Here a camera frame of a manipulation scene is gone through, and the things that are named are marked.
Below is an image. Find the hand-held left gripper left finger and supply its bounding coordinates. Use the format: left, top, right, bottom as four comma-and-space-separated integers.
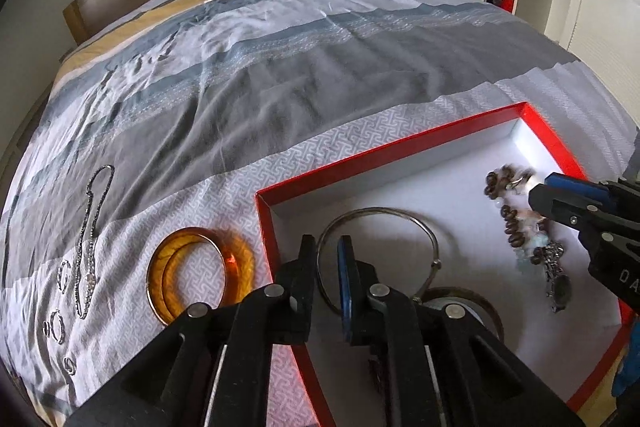
62, 234, 317, 427

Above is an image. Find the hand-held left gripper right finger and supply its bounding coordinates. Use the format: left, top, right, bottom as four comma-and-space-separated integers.
336, 234, 586, 427

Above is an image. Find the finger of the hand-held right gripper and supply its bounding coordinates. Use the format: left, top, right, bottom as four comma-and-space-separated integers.
545, 172, 612, 208
529, 183, 601, 229

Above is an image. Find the brown bead bracelet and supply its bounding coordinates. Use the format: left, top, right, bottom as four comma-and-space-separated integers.
484, 164, 551, 268

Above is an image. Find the amber resin bangle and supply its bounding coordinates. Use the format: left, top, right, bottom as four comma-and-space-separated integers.
146, 227, 256, 325

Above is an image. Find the thin silver bangle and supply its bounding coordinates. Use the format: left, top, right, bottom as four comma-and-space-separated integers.
316, 207, 443, 315

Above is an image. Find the red cardboard box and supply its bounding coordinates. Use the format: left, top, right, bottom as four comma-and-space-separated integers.
255, 102, 640, 427

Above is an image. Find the silver chain necklace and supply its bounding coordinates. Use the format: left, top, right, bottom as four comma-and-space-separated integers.
72, 164, 116, 320

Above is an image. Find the person's right hand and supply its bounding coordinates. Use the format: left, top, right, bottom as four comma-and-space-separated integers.
612, 322, 640, 400

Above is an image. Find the dark wooden bangle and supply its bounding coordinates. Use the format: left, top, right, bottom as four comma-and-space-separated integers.
410, 287, 506, 348

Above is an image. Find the striped bed cover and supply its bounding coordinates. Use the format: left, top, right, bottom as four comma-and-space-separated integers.
0, 0, 640, 427

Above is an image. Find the large silver ring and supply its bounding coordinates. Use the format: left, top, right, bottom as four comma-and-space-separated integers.
43, 309, 67, 346

